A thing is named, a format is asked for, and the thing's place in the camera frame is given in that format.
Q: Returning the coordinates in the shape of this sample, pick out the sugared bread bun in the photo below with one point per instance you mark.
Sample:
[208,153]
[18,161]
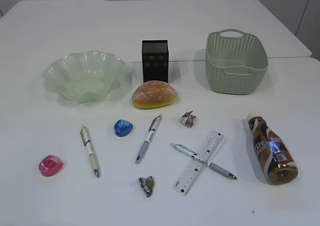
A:
[154,94]

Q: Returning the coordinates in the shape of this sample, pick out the pink paper ball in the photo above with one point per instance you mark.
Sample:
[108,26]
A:
[187,119]

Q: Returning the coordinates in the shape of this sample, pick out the grey paper ball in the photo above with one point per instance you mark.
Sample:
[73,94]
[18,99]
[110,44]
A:
[147,184]

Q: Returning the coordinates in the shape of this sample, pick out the brown coffee drink bottle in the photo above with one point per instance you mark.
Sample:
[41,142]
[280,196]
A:
[274,158]

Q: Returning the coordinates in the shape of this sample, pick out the grey grip middle pen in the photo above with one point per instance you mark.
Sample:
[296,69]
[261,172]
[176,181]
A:
[149,137]

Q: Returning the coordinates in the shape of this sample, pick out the grey grip pen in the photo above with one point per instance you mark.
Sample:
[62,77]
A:
[186,151]
[149,137]

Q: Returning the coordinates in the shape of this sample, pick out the grey grip right pen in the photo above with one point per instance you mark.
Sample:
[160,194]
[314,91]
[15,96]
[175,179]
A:
[186,151]

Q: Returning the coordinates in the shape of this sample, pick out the black mesh pen holder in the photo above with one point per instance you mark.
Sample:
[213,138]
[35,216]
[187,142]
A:
[155,58]

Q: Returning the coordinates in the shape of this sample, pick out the green wavy glass plate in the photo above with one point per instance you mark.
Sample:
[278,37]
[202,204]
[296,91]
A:
[85,76]

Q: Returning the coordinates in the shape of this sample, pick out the beige retractable pen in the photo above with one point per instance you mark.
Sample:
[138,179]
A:
[87,142]

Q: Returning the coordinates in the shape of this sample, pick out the green plastic woven basket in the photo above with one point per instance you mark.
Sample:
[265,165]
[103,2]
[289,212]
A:
[236,62]

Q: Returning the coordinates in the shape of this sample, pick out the clear plastic ruler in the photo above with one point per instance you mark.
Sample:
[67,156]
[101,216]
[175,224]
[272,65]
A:
[194,168]

